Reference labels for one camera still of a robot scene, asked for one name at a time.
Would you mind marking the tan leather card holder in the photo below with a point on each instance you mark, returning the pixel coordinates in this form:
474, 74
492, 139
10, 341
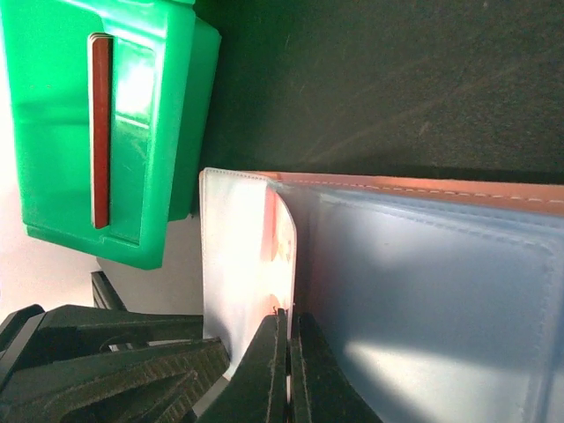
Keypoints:
442, 300

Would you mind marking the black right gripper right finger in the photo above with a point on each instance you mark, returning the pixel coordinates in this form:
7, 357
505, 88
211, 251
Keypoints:
319, 389

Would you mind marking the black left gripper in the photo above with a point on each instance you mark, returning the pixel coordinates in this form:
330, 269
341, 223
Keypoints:
79, 364

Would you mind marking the left green plastic bin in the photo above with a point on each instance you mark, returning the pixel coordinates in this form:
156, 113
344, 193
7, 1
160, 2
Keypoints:
164, 61

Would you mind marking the red white card stack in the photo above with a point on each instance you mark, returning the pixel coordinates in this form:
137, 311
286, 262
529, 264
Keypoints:
100, 73

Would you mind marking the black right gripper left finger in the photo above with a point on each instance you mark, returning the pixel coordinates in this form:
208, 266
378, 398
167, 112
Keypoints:
257, 390

